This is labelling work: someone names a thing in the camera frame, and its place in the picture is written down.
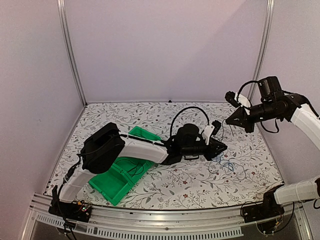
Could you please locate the green three-compartment bin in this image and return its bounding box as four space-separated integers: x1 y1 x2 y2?
87 125 162 207

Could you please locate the front aluminium rail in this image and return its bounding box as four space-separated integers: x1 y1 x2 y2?
21 193 314 240

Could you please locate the left aluminium frame post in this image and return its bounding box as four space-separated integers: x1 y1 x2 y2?
56 0 88 107

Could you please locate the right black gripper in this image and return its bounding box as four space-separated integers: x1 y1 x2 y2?
226 100 282 134

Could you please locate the floral patterned table mat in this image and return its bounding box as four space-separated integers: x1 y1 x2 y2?
44 102 283 210

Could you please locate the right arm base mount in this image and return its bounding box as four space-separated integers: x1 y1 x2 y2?
240 201 285 223

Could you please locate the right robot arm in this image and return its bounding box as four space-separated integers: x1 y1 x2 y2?
225 76 320 218

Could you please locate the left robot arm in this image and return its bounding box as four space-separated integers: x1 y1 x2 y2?
52 120 228 217

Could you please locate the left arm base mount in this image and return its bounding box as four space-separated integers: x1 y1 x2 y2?
48 199 92 223

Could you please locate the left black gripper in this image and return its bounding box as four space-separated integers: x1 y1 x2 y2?
181 137 227 162

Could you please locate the aluminium frame post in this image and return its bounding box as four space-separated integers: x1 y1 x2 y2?
56 0 88 107
244 0 276 106

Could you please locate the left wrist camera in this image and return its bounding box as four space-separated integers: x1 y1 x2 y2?
201 120 222 145

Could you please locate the right aluminium frame post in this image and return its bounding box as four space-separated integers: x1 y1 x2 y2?
244 0 276 106

